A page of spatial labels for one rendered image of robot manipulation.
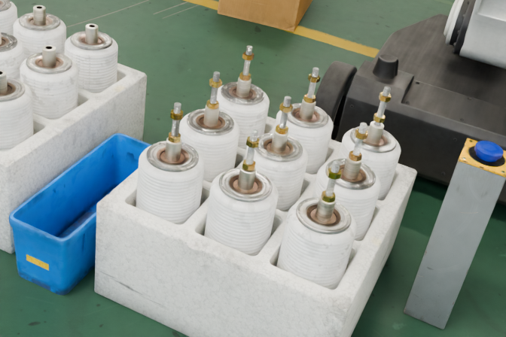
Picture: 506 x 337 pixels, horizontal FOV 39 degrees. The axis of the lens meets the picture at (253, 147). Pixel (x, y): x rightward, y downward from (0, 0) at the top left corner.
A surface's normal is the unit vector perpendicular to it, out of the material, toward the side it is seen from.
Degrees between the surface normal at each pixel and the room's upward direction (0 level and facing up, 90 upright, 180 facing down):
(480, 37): 106
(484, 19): 120
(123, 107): 90
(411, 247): 0
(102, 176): 88
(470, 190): 90
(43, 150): 90
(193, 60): 0
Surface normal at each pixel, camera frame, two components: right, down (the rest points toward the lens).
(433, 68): 0.14, -0.83
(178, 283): -0.42, 0.44
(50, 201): 0.91, 0.30
